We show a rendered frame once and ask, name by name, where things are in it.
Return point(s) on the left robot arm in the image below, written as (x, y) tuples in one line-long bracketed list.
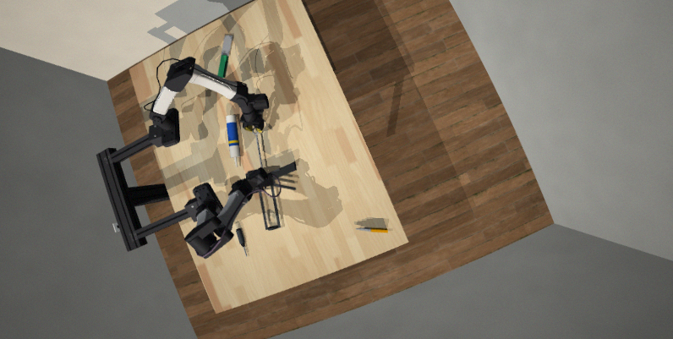
[(177, 78)]

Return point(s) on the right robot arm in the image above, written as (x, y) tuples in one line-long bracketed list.
[(209, 221)]

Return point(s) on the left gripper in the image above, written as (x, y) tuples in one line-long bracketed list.
[(252, 119)]

